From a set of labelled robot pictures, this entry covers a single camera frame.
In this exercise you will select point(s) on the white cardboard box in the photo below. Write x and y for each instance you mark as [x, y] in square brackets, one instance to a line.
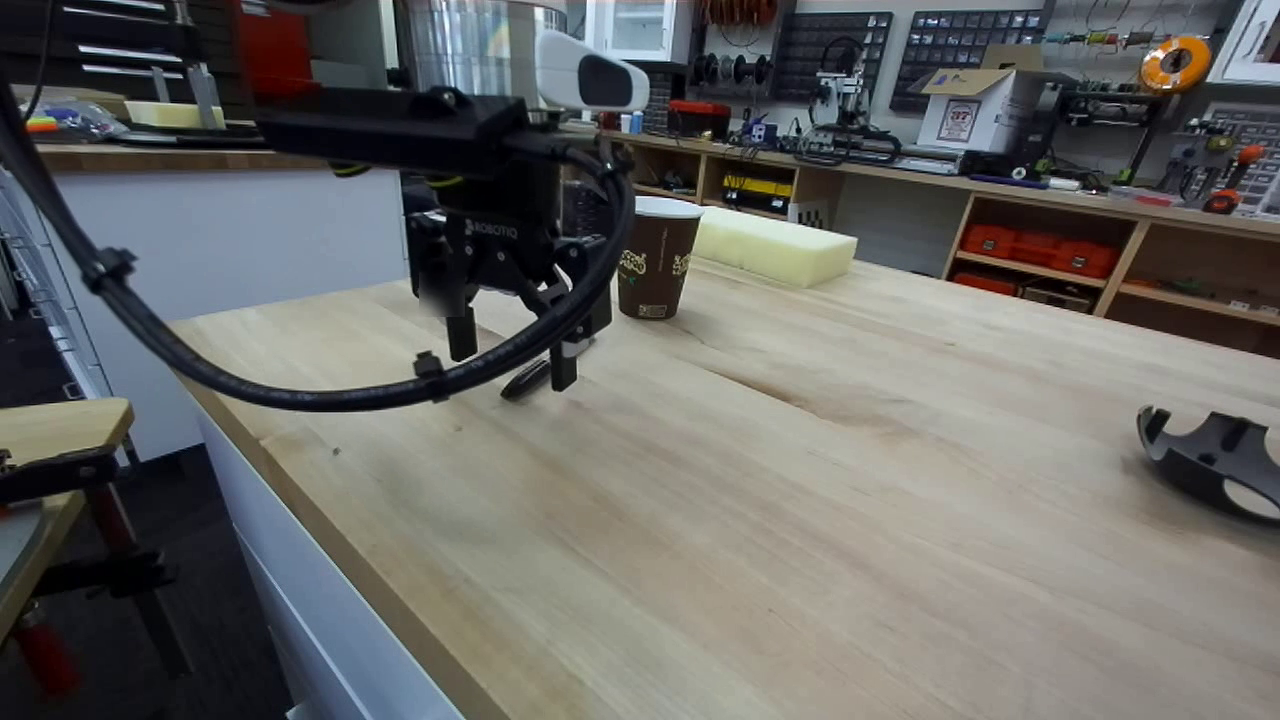
[967, 115]

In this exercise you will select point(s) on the wooden sawhorse with clamps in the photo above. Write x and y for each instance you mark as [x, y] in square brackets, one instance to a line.
[61, 440]

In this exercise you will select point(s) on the brown paper cup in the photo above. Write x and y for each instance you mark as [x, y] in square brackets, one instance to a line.
[661, 266]

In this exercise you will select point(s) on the black shelf rack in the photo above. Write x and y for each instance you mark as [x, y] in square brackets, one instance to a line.
[123, 61]

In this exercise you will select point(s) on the red black toolbox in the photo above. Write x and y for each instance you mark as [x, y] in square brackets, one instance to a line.
[697, 118]

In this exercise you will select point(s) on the black marker pen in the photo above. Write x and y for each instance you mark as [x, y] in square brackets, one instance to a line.
[520, 382]

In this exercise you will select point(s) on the red cabinet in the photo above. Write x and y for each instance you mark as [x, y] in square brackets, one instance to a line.
[281, 61]

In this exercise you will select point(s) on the orange tape roll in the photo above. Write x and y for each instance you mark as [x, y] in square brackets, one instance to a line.
[1152, 66]

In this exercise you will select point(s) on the white counter with wooden top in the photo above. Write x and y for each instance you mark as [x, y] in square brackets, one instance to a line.
[200, 253]

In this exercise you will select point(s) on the red storage bins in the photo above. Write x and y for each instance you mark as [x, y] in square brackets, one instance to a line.
[1042, 245]

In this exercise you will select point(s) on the black tool wall panel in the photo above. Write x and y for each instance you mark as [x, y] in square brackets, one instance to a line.
[825, 47]
[967, 42]

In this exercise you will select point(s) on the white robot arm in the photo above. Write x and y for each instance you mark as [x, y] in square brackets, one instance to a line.
[565, 66]

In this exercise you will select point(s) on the beige flat box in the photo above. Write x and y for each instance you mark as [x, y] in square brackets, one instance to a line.
[165, 118]

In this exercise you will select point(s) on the pale yellow foam block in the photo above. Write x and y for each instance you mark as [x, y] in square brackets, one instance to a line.
[785, 249]

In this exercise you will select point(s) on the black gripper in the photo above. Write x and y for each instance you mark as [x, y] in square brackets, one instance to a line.
[485, 240]

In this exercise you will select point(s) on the yellow black tool case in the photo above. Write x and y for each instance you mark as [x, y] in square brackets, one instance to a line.
[757, 190]

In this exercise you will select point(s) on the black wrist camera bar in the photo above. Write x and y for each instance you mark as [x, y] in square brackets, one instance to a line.
[400, 135]

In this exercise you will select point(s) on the black bench machine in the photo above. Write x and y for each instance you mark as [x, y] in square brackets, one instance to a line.
[1055, 120]

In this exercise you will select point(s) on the wooden workbench shelving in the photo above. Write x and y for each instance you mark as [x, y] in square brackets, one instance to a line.
[907, 213]

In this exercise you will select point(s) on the white table base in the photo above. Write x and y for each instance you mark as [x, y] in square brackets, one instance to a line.
[321, 601]

